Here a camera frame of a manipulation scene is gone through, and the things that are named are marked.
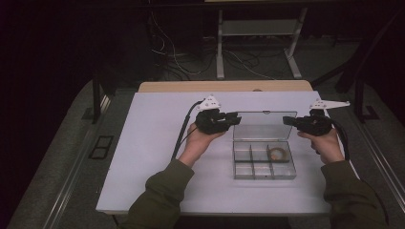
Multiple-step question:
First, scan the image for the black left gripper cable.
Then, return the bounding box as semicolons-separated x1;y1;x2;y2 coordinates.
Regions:
170;99;205;161

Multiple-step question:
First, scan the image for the white table board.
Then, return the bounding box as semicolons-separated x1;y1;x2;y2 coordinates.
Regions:
95;91;361;218

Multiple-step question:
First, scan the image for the black frame post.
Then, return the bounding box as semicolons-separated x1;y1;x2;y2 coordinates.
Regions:
91;71;112;125
353;75;380;124

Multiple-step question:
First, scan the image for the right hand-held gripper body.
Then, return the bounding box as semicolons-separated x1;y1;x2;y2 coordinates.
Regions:
300;98;352;137

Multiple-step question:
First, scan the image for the aluminium floor rail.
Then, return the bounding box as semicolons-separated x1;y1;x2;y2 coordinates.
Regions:
347;104;405;204
42;94;113;229

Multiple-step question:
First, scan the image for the wooden table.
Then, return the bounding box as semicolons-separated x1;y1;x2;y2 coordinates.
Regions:
138;79;314;94

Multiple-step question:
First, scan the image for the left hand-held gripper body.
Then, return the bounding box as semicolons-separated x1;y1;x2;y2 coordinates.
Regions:
194;94;228;135

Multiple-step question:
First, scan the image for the person's left hand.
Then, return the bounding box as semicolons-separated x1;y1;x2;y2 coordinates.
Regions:
177;122;227;169

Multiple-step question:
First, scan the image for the person's right hand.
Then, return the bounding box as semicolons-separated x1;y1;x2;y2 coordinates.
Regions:
297;128;346;165

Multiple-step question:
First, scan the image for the white metal stand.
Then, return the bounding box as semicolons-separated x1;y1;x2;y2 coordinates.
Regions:
215;8;309;80

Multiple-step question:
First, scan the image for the brown ring bracelet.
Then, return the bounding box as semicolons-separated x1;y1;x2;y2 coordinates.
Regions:
268;147;288;163

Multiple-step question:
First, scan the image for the white floor cable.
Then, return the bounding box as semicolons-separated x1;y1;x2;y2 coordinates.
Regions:
149;10;204;77

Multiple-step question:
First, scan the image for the clear plastic compartment box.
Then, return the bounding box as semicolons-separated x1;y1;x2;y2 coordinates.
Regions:
232;110;298;181

